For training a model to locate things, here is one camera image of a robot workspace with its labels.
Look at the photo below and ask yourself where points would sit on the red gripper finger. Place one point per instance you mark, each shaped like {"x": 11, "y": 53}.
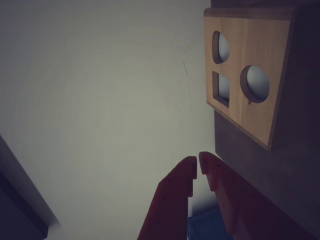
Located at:
{"x": 170, "y": 200}
{"x": 240, "y": 205}

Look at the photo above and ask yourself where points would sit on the wooden shape sorter box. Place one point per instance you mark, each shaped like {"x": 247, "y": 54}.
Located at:
{"x": 255, "y": 37}

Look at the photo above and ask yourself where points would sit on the blue clamp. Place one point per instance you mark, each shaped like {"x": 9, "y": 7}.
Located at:
{"x": 205, "y": 227}

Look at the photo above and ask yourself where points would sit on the dark grey board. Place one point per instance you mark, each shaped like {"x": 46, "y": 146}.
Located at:
{"x": 15, "y": 200}

